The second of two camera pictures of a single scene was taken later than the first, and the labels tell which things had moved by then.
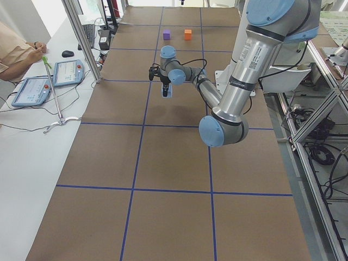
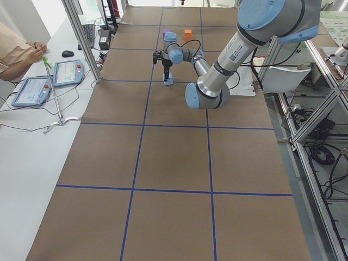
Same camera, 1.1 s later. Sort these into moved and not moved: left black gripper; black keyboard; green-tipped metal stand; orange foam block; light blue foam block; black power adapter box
Moved: light blue foam block; left black gripper
Not moved: orange foam block; black keyboard; green-tipped metal stand; black power adapter box
